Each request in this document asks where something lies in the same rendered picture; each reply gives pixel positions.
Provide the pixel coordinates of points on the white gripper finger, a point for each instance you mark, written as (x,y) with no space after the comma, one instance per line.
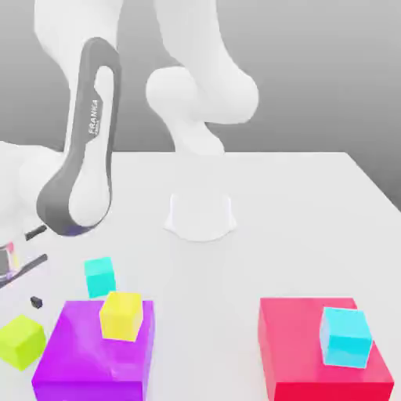
(36,302)

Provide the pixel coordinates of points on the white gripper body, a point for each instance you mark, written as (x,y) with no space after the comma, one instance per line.
(28,272)

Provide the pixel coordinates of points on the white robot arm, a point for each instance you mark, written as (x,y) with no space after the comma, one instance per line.
(94,94)

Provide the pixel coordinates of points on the small lime green cube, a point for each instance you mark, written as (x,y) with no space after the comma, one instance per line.
(20,343)

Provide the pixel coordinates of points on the small teal cube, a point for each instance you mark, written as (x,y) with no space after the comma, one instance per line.
(100,278)

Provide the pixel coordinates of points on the small yellow cube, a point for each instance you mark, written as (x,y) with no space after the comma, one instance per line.
(120,316)

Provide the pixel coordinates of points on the small cyan cube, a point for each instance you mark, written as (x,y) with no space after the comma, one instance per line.
(346,340)

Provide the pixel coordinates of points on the large purple box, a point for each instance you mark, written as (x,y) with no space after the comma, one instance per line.
(81,369)

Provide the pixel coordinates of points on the large red box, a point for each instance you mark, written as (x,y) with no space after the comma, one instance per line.
(291,344)

